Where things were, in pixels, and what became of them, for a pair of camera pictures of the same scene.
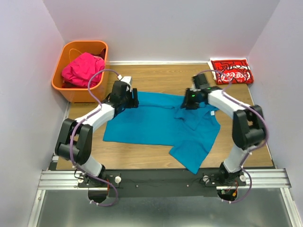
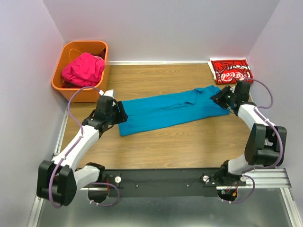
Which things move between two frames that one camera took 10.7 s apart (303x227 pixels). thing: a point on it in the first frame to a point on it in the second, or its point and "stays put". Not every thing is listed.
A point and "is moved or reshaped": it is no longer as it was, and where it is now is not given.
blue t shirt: (160, 121) is moved or reshaped
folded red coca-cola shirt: (231, 71) stays put
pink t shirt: (78, 72) stays put
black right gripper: (186, 101) to (218, 97)
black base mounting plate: (126, 183) stays put
